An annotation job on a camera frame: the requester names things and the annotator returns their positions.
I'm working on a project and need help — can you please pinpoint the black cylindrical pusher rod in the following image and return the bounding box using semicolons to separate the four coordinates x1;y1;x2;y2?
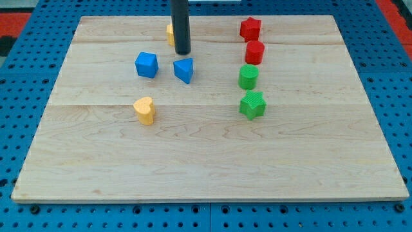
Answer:
170;0;191;55

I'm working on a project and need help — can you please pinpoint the blue triangle block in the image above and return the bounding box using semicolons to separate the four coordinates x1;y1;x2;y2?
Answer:
173;57;194;84

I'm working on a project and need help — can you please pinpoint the yellow heart block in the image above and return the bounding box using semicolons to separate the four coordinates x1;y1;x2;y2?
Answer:
133;97;156;126

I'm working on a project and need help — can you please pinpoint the yellow block behind rod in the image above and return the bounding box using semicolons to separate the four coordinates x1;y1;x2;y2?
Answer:
166;24;174;46

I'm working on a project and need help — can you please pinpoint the blue cube block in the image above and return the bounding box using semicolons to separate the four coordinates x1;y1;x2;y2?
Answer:
135;52;158;79

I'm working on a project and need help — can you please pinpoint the red star block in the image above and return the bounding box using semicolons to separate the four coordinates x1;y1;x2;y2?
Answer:
239;17;261;42

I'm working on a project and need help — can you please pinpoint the red cylinder block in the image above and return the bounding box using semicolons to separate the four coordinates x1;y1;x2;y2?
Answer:
245;41;265;65

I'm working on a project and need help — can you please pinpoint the green cylinder block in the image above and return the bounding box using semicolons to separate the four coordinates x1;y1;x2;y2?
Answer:
238;64;259;90

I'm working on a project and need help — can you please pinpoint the green star block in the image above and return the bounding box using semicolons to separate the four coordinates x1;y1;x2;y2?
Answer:
239;90;267;121

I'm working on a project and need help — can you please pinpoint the wooden board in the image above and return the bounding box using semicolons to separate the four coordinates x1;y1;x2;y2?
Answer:
11;15;409;204

